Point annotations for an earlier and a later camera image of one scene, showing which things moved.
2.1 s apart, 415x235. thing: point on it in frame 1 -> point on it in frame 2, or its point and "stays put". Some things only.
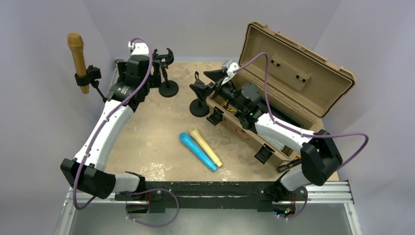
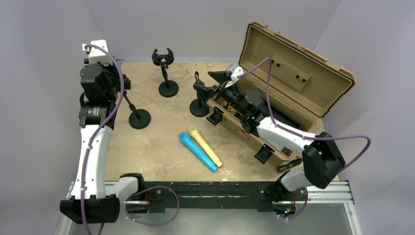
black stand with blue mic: [199, 107] stays put
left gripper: [154, 79] -> [111, 68]
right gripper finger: [216, 75] stays put
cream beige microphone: [194, 132] stays put
